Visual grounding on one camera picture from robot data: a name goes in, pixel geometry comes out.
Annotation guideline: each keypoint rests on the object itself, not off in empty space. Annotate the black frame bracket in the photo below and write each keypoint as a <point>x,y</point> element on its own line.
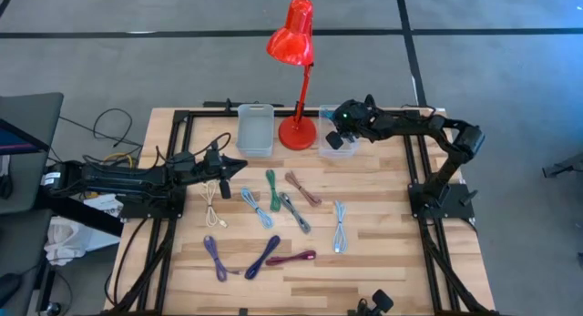
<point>228,104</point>
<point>370,99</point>

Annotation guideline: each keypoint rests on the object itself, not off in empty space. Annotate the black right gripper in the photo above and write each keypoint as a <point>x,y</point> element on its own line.
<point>355,118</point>

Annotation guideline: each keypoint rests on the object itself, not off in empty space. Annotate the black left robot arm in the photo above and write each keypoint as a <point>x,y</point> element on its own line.
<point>118,177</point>

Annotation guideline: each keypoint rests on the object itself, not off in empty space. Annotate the grey plastic bin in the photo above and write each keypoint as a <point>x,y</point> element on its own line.
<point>255,129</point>

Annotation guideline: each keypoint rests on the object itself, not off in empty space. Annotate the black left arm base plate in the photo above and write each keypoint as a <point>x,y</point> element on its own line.
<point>136,211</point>

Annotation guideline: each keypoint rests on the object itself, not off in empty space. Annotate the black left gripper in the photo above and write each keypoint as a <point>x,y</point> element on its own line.
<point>211,168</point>

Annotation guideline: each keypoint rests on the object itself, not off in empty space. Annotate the black stand leg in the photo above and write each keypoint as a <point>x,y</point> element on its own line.
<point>562,168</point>

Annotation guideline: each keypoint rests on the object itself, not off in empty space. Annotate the clear plastic bin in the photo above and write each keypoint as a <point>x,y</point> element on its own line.
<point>324,149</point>

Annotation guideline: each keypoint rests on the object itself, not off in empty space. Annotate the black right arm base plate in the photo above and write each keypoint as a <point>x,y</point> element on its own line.
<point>460,211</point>

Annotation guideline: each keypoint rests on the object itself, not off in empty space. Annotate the dark grey side table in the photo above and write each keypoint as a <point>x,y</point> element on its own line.
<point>23,252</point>
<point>32,179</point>

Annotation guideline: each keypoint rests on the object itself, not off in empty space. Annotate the red desk lamp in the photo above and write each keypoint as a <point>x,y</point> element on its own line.
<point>291,43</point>

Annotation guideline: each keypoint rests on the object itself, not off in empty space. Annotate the black support beam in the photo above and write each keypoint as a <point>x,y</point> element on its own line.
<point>82,213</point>

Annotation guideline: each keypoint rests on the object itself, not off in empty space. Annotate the open laptop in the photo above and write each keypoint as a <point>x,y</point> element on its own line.
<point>18,140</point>

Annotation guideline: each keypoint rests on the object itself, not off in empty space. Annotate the white paper sheet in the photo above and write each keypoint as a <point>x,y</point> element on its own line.
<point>107,202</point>

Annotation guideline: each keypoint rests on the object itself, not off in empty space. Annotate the black frame clamp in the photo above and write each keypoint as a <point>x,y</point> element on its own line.
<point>242,312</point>

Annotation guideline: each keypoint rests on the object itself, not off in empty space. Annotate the black depth camera box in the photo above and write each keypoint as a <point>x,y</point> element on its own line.
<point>351,312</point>

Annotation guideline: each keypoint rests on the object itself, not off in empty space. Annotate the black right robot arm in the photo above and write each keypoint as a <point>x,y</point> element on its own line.
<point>451,129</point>

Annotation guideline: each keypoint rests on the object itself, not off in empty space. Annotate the black aluminium table frame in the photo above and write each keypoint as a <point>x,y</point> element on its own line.
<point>209,113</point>

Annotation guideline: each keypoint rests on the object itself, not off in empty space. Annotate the white plastic bag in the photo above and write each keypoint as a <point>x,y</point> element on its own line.
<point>68,241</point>

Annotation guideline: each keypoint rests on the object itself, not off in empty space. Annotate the black caster wheel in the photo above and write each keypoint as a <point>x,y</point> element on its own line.
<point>53,309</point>

